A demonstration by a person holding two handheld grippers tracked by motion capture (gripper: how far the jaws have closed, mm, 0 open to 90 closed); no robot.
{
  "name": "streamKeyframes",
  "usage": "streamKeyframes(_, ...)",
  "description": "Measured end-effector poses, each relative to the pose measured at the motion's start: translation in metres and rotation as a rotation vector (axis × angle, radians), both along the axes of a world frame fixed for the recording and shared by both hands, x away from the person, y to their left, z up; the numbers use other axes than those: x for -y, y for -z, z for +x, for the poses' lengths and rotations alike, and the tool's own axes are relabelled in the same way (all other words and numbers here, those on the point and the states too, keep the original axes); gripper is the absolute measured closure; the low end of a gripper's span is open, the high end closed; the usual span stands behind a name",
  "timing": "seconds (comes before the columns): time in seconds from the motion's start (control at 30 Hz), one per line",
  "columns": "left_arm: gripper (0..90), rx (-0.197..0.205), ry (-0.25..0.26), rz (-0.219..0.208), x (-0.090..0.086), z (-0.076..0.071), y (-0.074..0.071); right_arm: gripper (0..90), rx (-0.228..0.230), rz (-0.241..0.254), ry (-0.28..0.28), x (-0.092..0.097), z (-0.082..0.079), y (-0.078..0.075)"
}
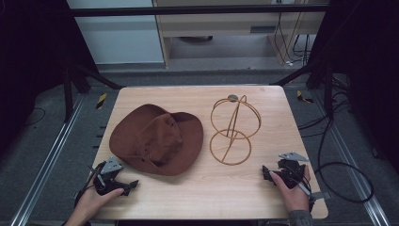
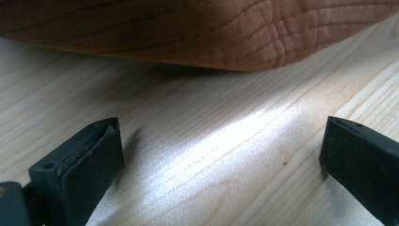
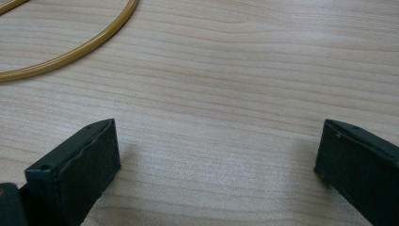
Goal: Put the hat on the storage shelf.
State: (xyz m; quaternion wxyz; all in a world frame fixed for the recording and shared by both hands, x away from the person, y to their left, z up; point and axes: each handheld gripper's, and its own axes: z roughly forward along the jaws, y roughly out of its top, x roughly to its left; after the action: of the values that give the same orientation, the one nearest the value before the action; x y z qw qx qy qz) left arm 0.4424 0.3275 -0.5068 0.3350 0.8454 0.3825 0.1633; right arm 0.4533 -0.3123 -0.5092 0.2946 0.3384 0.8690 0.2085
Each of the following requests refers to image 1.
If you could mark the white cabinet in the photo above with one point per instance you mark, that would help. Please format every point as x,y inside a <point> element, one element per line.
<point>116,34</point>

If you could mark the person's left hand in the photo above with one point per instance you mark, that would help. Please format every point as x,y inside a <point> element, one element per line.
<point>91,204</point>

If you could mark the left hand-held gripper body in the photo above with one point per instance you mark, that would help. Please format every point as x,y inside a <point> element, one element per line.
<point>106,175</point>

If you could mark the black horizontal frame bar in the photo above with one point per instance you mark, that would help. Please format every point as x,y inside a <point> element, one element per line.
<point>188,10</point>

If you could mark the light wooden shelf unit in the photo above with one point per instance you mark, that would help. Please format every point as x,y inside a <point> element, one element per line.
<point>219,25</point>

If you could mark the person's right hand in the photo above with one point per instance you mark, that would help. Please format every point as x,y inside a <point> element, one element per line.
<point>293,197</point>

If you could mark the brown cowboy hat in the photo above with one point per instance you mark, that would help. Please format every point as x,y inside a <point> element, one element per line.
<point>156,141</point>

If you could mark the yellow black striped tape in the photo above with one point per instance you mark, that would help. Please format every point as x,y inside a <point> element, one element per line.
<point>302,97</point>
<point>101,101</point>

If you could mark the black metal stand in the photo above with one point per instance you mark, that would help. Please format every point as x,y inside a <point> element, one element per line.
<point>316,78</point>
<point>75,81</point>

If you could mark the silver aluminium rail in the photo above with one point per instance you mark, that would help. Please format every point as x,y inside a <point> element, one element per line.
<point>47,163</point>
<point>348,163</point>

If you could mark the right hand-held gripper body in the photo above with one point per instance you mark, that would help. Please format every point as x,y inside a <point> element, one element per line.
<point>293,172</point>

